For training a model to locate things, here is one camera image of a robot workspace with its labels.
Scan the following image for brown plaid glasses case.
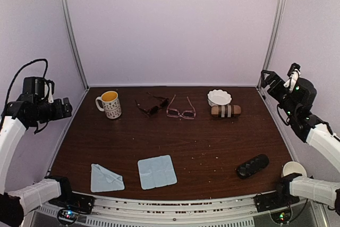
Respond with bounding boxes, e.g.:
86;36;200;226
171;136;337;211
211;105;242;118

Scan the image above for folded light blue cloth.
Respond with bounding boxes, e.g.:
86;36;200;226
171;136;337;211
90;164;125;192

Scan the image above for pink frame sunglasses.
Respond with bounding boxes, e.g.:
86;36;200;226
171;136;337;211
166;94;197;120

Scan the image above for aluminium frame post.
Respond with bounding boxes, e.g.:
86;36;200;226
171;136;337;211
60;0;89;90
256;0;290;90

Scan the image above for white floral mug yellow inside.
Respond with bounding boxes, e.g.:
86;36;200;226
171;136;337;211
95;91;122;120

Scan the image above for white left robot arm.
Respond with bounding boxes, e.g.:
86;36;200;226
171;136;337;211
1;77;77;226

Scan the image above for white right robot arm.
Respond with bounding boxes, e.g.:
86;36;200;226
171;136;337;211
261;69;339;213

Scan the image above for black quilted glasses case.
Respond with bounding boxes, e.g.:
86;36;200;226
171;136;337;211
236;154;269;179

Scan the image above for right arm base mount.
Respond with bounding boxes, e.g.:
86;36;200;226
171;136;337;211
253;191;300;225

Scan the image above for flat light blue cloth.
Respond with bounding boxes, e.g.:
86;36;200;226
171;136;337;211
138;155;177;190

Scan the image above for left aluminium frame post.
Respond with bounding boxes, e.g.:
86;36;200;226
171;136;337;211
60;0;89;90

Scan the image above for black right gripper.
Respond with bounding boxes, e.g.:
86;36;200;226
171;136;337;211
260;70;299;119

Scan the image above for dark tortoiseshell sunglasses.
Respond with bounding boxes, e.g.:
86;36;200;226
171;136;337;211
134;92;169;117

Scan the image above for white fluted ceramic bowl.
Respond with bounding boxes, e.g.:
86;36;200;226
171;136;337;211
207;89;232;107

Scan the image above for right aluminium frame post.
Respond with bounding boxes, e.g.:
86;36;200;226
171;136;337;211
256;0;290;90

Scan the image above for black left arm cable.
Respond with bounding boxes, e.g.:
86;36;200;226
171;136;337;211
0;58;49;121

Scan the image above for white paper cup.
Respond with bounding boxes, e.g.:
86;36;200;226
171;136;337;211
281;161;307;177

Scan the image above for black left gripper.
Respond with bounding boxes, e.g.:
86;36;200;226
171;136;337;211
32;97;72;123

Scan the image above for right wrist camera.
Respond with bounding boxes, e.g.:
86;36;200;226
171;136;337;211
284;63;301;92

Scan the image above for front aluminium rail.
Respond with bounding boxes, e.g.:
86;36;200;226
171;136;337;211
26;191;330;227

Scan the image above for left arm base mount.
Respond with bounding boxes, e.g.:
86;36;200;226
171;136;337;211
48;193;95;226

